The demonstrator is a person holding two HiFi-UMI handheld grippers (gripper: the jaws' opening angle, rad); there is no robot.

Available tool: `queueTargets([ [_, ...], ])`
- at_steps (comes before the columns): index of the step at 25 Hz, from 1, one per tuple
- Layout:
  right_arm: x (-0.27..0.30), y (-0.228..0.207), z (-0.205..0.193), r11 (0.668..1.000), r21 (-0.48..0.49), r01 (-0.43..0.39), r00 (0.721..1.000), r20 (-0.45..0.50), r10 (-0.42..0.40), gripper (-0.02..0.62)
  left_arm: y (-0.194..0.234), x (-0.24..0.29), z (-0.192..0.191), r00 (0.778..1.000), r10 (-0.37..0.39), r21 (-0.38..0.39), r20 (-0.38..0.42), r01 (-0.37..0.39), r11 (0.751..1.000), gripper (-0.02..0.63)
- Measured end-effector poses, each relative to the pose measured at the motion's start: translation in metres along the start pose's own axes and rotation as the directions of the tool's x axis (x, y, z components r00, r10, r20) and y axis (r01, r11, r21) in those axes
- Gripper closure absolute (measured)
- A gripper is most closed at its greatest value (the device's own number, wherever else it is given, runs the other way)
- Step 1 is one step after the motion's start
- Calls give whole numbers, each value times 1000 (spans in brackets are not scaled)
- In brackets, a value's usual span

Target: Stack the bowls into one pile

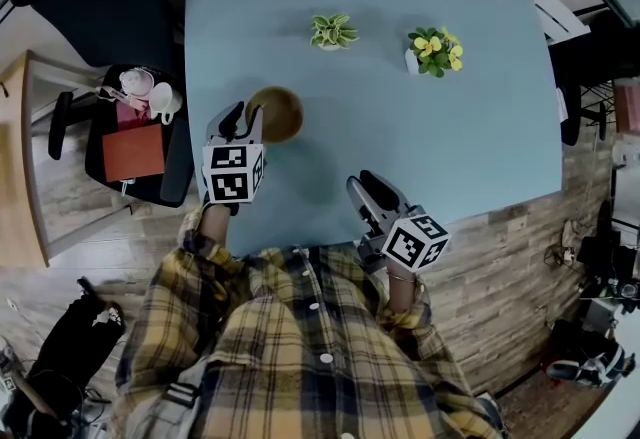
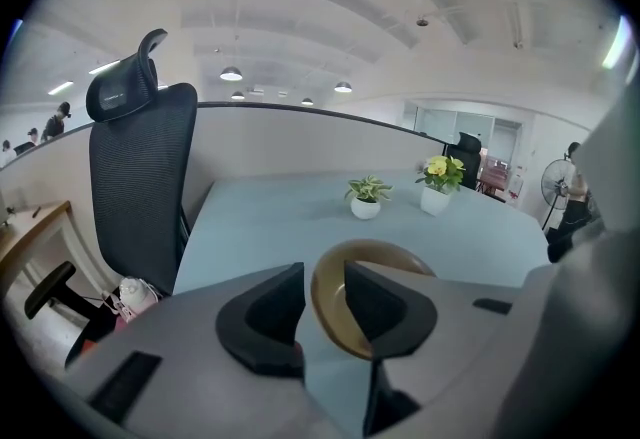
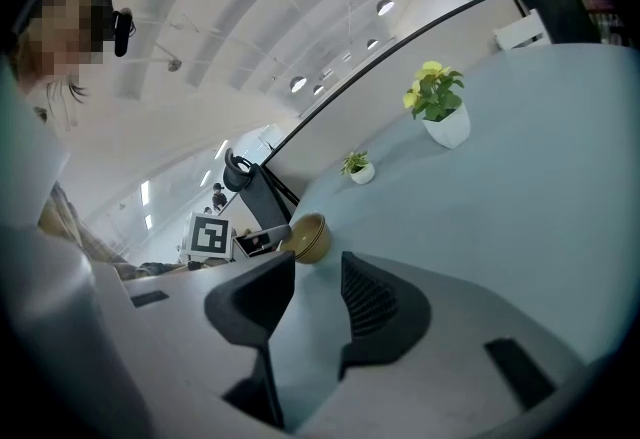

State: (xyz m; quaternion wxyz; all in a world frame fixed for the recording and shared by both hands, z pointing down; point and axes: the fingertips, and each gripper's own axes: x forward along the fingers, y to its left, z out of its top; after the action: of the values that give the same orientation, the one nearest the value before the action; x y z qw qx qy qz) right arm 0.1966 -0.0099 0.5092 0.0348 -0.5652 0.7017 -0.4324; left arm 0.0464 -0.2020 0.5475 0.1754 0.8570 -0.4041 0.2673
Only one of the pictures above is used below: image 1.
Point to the white slatted crate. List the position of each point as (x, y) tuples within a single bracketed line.
[(557, 14)]

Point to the black office chair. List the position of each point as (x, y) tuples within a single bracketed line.
[(100, 2)]

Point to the person's left forearm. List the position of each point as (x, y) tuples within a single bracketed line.
[(215, 224)]

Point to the person's yellow plaid shirt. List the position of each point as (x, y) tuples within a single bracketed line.
[(310, 367)]

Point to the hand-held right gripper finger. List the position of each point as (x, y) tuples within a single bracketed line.
[(362, 204), (387, 194)]

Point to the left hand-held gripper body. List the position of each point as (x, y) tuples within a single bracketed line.
[(230, 177)]

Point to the green leafy potted plant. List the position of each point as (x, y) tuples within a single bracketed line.
[(332, 32)]

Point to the white mug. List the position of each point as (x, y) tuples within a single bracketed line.
[(165, 99)]

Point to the white teapot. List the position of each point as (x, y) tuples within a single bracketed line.
[(135, 83)]

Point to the person's right forearm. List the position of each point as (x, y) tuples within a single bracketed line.
[(400, 294)]

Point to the pink storage box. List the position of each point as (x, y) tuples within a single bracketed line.
[(627, 107)]

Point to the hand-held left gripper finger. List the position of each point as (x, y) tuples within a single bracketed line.
[(256, 127), (227, 124)]

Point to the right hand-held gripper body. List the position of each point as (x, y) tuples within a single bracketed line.
[(415, 239)]

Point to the light blue table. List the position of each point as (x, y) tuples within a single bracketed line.
[(400, 152)]

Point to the red book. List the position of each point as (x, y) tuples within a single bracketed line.
[(134, 152)]

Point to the yellow flower potted plant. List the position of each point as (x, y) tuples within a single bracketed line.
[(432, 52)]

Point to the wooden desk with white frame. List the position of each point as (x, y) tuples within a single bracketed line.
[(15, 177)]

